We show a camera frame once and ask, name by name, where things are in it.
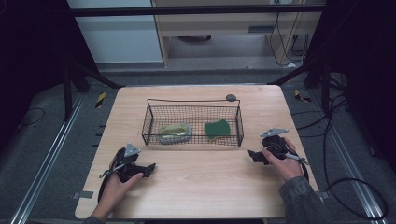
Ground black horizontal bar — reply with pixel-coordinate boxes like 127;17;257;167
69;4;327;18

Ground thin black floor cable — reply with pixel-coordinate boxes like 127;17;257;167
19;107;46;128

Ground left hand-held gripper cable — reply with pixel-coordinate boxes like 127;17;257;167
97;152;126;203

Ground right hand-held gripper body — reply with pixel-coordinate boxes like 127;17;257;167
259;127;290;161

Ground black metal stand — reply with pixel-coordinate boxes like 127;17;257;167
61;60;126;123
267;58;333;117

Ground black hanging desk cables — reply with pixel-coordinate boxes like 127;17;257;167
268;11;313;68

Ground black floor cables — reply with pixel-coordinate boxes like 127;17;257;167
291;73;389;221

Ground dark curtain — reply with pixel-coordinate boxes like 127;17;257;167
306;0;396;174
0;0;98;152

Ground yellow and black tape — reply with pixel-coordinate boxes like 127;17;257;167
293;89;312;104
94;91;107;109

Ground hand-held gripper cable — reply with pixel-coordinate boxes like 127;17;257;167
97;152;126;203
264;143;310;183

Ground right hand-held gripper cable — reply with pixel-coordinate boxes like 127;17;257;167
264;143;310;183

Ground white cabinet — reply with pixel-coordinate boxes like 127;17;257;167
66;0;163;65

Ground yellow and green sponge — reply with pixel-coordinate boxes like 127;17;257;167
204;119;232;140

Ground person's left hand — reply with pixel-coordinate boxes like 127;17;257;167
91;172;145;223

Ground black wire mesh basket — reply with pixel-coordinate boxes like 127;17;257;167
141;98;245;148

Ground green soap dish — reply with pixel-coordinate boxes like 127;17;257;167
157;122;193;145

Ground person's right hand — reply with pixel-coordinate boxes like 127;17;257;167
262;137;305;183

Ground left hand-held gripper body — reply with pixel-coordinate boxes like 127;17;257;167
108;142;148;184

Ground metal floor rail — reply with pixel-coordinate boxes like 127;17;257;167
8;92;86;224
307;89;390;224

